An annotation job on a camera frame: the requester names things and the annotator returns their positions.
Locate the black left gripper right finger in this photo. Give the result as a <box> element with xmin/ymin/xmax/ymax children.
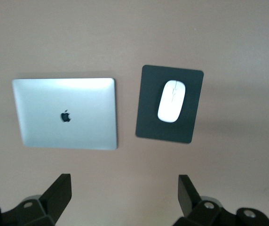
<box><xmin>172</xmin><ymin>174</ymin><xmax>269</xmax><ymax>226</ymax></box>

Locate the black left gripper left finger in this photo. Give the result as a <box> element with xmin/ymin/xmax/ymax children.
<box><xmin>0</xmin><ymin>173</ymin><xmax>72</xmax><ymax>226</ymax></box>

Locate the white wireless computer mouse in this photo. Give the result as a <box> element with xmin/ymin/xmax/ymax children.
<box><xmin>157</xmin><ymin>80</ymin><xmax>187</xmax><ymax>123</ymax></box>

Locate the black rectangular mouse pad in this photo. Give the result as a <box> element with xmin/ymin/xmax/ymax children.
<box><xmin>135</xmin><ymin>65</ymin><xmax>205</xmax><ymax>144</ymax></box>

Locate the silver Apple laptop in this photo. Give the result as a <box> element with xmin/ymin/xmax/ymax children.
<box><xmin>11</xmin><ymin>77</ymin><xmax>119</xmax><ymax>151</ymax></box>

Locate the brown table cover mat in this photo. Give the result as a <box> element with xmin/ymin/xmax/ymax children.
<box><xmin>0</xmin><ymin>0</ymin><xmax>269</xmax><ymax>226</ymax></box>

